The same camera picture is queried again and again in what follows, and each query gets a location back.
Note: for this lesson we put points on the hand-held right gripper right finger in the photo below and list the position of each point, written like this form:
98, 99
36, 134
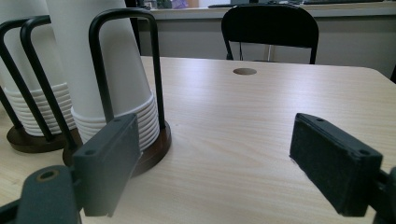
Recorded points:
333, 161

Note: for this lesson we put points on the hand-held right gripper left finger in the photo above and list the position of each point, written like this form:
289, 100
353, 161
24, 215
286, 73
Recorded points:
107, 165

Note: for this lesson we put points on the dark wooden cup holder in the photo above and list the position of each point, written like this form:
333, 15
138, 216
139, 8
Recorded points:
155, 146

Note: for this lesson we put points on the stack of white paper cups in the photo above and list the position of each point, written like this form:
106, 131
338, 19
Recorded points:
28, 62
124, 71

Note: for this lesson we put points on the round black table grommet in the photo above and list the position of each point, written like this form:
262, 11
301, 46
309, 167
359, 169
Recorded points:
244, 71

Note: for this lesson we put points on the black folding chair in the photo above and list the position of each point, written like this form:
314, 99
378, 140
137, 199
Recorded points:
271, 25

